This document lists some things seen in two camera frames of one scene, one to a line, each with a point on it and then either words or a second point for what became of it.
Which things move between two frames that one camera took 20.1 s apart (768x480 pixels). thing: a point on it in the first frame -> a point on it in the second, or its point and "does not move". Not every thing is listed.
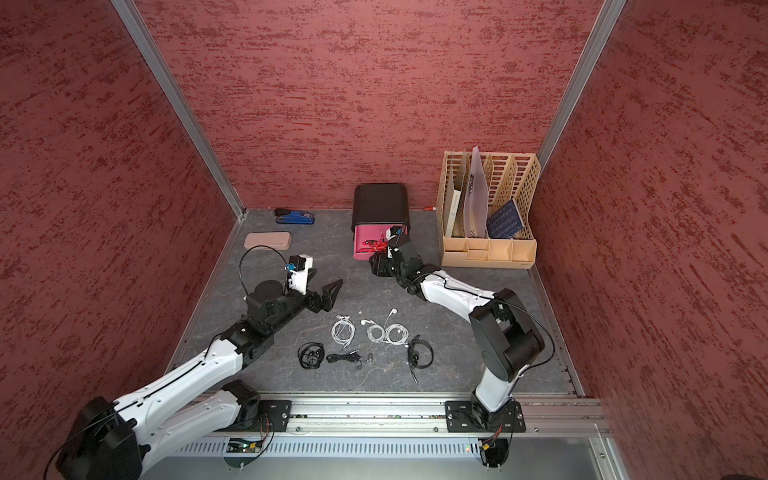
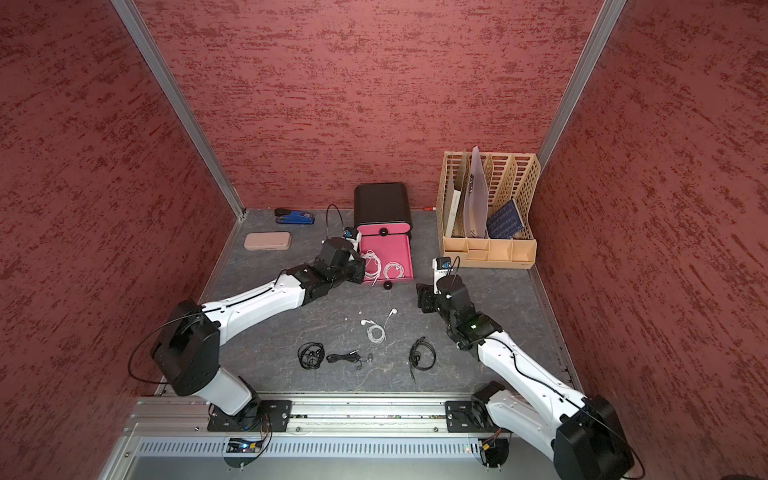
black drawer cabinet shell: [380, 203] does not move
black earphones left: [311, 355] does not move
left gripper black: [327, 302] -> [359, 268]
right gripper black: [379, 265] -> [425, 297]
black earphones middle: [352, 356] does not move
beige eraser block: [281, 240] does not move
